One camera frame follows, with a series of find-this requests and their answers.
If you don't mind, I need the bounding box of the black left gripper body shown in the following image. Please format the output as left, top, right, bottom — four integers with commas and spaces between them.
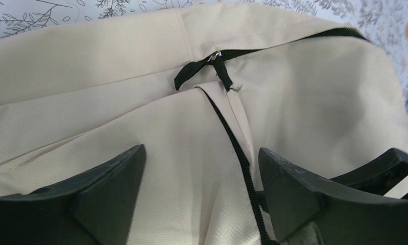
256, 148, 408, 212

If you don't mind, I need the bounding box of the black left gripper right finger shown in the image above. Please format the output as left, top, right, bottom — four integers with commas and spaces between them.
258, 148, 408, 244

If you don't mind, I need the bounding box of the beige canvas backpack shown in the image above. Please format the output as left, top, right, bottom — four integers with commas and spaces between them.
0, 3, 408, 244

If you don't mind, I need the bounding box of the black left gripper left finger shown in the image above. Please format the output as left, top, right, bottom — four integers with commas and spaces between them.
0, 144, 147, 244

